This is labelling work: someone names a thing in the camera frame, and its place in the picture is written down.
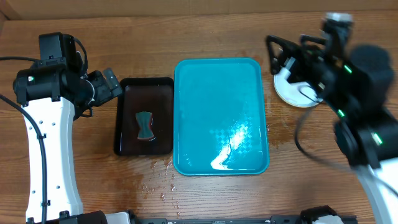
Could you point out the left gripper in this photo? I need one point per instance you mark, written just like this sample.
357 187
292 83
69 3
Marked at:
101 86

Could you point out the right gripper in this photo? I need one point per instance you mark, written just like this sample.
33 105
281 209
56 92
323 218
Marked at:
300 65

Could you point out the black plastic tray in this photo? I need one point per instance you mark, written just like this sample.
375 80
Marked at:
155 95

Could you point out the dark green scrubbing sponge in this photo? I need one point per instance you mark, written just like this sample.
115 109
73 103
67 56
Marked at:
144 120

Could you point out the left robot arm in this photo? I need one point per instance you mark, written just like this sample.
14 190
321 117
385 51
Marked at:
56 90

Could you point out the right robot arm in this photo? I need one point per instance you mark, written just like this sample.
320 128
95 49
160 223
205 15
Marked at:
354 85

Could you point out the teal plastic tray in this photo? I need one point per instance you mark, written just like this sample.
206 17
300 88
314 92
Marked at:
219 117

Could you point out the light blue plate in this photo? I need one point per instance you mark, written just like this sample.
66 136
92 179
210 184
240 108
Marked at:
289 90

